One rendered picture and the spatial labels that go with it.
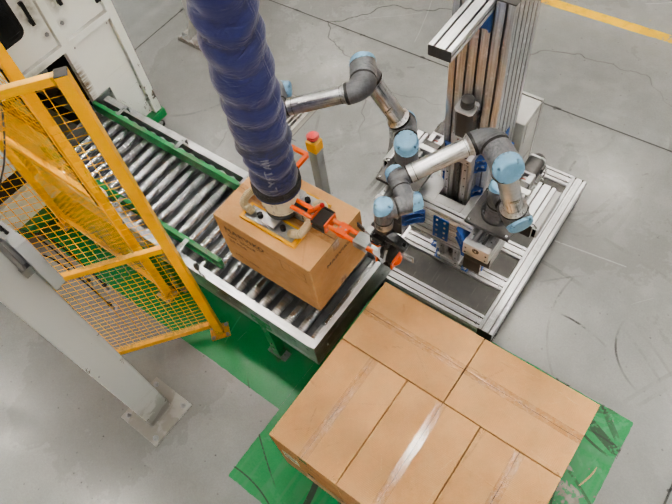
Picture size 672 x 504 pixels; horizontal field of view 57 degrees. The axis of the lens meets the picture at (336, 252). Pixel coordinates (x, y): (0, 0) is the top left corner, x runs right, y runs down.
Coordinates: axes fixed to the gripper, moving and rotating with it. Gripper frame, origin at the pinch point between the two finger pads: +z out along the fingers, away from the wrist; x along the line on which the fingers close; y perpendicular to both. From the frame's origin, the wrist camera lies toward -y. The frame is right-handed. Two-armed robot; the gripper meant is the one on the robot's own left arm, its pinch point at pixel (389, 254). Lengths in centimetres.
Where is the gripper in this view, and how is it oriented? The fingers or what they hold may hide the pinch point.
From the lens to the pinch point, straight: 261.8
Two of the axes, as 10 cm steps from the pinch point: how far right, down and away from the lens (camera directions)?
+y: -8.0, -4.6, 3.8
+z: 1.0, 5.3, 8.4
